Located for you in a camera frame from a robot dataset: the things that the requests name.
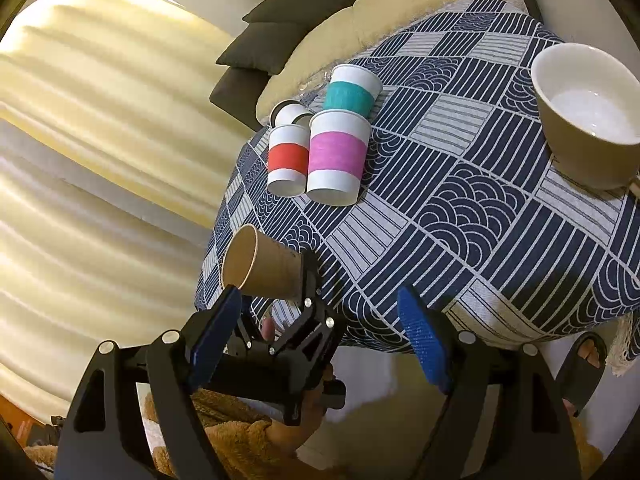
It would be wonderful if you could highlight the person's left forearm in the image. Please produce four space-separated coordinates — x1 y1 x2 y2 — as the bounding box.
142 387 346 480

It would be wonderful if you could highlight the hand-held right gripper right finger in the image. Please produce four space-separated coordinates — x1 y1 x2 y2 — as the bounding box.
396 285 586 480

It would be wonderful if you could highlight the brown fuzzy robe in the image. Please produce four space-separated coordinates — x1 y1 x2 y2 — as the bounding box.
564 407 604 476

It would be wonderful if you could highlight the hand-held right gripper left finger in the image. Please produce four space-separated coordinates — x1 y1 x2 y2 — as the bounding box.
52 286 246 480

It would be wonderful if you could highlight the black slipper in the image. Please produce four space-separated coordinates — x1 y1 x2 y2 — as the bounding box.
555 331 609 417

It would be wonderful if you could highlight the white cup pink band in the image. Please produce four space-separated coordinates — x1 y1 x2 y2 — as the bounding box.
306 109 372 207

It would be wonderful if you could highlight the cream curtain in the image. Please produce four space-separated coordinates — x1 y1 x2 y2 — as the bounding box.
0 0 251 413

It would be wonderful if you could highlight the white cup red band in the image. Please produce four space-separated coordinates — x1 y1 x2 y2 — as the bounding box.
266 124 312 196

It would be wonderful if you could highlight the white cup teal band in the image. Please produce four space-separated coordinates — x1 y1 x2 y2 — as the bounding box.
322 64 383 123

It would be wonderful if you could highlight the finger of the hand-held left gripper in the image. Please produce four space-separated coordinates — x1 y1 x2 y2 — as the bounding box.
270 249 347 361
234 305 262 356

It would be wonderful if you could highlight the brown paper cup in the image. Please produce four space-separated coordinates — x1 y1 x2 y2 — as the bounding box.
221 224 303 301

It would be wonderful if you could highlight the beige ceramic bowl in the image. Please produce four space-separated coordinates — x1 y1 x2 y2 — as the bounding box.
531 42 640 191

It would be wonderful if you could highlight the person's left hand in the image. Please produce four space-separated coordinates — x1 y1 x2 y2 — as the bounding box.
260 316 337 456

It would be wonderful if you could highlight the navy patterned tablecloth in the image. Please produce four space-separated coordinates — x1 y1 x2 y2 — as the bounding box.
195 0 640 376

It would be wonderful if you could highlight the person's foot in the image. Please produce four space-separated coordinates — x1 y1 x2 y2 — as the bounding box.
562 337 603 411

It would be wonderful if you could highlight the small white cup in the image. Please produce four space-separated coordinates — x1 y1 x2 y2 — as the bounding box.
270 101 314 128

